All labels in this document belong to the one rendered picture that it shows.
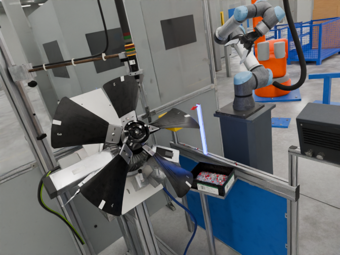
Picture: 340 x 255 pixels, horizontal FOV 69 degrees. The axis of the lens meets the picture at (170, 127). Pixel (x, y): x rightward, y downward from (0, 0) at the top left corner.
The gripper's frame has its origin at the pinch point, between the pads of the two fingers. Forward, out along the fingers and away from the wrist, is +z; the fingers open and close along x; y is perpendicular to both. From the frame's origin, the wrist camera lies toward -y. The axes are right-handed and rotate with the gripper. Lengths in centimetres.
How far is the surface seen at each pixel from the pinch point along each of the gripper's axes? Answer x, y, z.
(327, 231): -139, 46, 33
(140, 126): -10, -63, 44
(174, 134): -15, -5, 61
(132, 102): 3, -57, 44
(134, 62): 12, -64, 26
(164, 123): -14, -48, 40
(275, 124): -68, 225, 36
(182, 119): -16, -39, 35
